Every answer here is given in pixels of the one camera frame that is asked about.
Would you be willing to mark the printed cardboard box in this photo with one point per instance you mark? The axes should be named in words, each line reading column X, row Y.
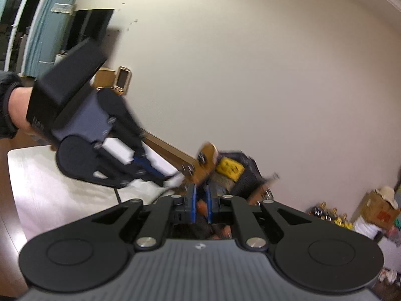
column 376, row 210

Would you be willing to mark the white side table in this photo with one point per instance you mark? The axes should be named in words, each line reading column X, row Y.
column 47, row 178

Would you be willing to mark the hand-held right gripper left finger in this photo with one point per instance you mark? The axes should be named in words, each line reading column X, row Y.
column 193, row 203

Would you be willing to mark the row of shoes and slippers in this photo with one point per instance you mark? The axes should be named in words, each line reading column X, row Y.
column 390, row 276

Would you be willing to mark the white wooden drawer cabinet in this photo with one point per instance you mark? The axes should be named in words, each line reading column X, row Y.
column 105, row 78

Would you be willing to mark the cream straw hat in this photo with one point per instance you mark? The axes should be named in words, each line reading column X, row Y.
column 388, row 194

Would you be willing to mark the blue curtain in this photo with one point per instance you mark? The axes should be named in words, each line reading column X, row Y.
column 44, row 37

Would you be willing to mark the cluster of cooking oil bottles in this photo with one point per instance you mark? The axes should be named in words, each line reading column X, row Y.
column 325, row 213

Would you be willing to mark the black flat television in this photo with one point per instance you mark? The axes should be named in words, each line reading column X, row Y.
column 84, row 28

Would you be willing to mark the white pedal trash bin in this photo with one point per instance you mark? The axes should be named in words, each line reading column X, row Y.
column 122, row 80

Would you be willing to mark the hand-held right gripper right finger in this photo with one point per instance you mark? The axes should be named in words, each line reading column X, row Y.
column 210, row 205

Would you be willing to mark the tan leather boot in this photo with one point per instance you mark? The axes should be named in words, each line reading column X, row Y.
column 205, row 163

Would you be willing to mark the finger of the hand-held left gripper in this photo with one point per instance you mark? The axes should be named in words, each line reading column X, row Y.
column 147, row 166
column 125, row 177

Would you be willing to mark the white plastic bucket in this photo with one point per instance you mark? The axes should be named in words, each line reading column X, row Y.
column 365, row 230

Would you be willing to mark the person's left forearm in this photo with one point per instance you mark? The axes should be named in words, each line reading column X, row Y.
column 18, row 109

